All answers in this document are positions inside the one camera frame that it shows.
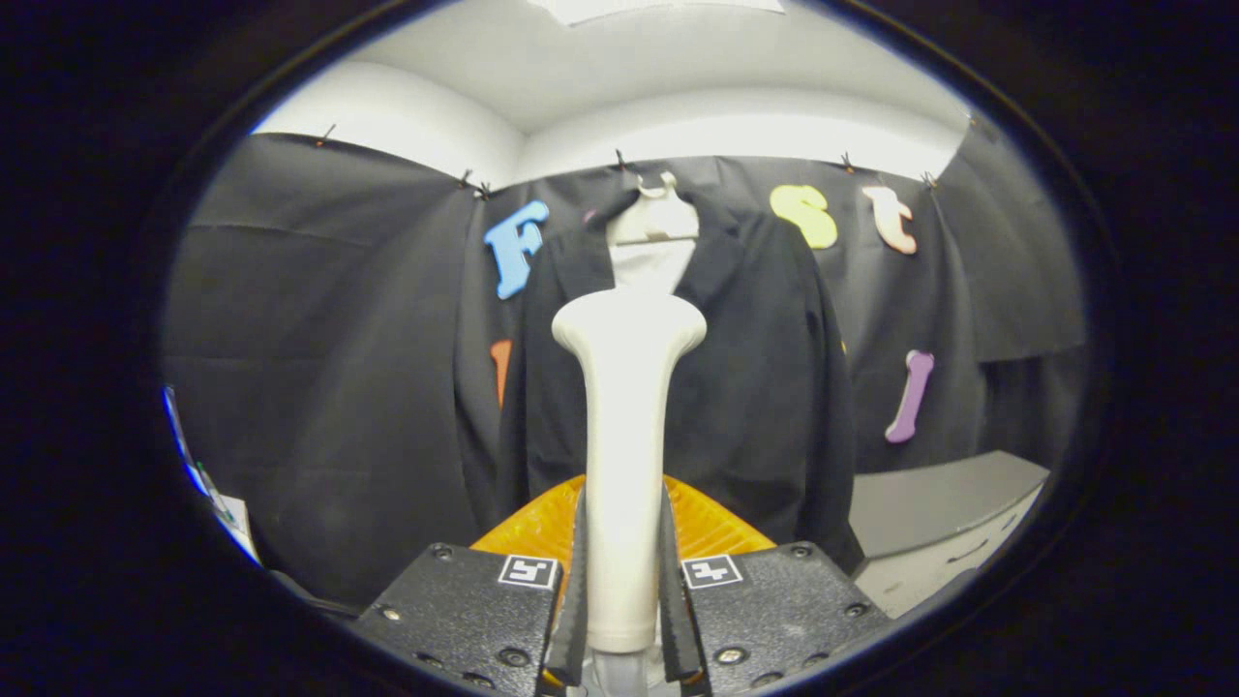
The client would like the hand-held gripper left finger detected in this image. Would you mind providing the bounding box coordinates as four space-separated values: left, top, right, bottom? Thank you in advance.
353 474 591 697

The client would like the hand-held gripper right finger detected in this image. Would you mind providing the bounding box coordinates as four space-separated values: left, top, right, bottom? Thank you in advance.
661 474 891 697

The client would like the white garment steamer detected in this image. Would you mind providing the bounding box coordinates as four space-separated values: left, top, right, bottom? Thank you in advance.
552 288 708 697

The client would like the black suit jacket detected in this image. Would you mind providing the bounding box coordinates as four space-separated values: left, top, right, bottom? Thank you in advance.
496 189 867 572

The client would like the white clothes hanger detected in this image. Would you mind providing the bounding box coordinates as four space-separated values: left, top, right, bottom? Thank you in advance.
605 172 700 246

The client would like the grey cabinet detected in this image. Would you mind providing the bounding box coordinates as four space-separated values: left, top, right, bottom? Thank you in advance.
850 450 1051 621

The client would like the black backdrop cloth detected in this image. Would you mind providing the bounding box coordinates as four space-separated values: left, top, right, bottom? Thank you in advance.
160 116 1090 611

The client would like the ceiling light panel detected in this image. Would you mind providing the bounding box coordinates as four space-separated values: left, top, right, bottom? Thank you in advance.
528 0 785 27

